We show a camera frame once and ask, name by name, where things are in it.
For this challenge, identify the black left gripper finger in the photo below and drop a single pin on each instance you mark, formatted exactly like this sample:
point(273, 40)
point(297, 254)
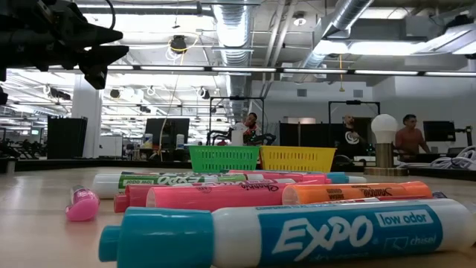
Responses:
point(100, 61)
point(100, 36)

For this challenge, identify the blue Expo chisel marker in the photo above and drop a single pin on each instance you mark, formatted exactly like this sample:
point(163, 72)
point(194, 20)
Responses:
point(128, 172)

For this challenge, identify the green Expo chisel marker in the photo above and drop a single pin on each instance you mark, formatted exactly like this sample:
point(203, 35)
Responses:
point(108, 184)

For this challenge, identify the pink Expo chisel marker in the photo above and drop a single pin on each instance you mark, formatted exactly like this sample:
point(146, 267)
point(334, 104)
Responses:
point(135, 195)

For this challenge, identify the teal Expo chisel marker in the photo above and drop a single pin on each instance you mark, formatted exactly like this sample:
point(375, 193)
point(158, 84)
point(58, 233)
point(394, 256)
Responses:
point(316, 234)

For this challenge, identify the orange Sharpie highlighter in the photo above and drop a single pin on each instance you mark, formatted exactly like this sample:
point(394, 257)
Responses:
point(353, 193)

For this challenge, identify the black background robot arm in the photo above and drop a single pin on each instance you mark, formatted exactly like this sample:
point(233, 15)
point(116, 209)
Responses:
point(213, 136)
point(267, 138)

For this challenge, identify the black cabinet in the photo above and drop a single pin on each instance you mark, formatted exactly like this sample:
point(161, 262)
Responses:
point(67, 137)

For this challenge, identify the wipes canister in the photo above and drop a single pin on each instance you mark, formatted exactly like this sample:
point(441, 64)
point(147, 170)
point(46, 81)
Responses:
point(180, 141)
point(148, 141)

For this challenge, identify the black computer monitor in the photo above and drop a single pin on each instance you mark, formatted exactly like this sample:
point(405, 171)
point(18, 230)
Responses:
point(439, 131)
point(167, 132)

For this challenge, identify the pink fine-tip marker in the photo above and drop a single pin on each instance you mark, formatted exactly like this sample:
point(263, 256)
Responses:
point(83, 208)

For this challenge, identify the white jug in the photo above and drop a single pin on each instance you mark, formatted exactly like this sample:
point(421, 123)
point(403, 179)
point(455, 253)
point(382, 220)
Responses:
point(238, 136)

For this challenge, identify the green plastic basket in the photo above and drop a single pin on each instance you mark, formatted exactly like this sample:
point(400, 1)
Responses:
point(223, 160)

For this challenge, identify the long light bar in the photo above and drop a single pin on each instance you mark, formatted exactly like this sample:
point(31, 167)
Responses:
point(260, 69)

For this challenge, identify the person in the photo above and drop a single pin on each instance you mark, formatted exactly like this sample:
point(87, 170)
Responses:
point(409, 139)
point(252, 121)
point(349, 137)

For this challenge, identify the yellow plastic basket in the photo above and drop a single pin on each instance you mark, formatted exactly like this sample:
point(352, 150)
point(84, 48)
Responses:
point(297, 160)

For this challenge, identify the black partition panel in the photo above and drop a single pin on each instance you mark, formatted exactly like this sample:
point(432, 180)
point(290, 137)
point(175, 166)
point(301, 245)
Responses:
point(312, 136)

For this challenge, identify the blue fine-tip marker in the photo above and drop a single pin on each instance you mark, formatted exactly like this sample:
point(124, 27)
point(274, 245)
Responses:
point(336, 178)

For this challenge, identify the white globe lamp brass base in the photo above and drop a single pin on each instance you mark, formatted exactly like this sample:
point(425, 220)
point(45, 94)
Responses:
point(384, 128)

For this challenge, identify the black hanging camera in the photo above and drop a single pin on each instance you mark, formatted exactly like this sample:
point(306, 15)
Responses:
point(178, 44)

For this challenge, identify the silver ventilation duct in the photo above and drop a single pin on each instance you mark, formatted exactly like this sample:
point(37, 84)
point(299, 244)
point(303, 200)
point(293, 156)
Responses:
point(234, 26)
point(349, 15)

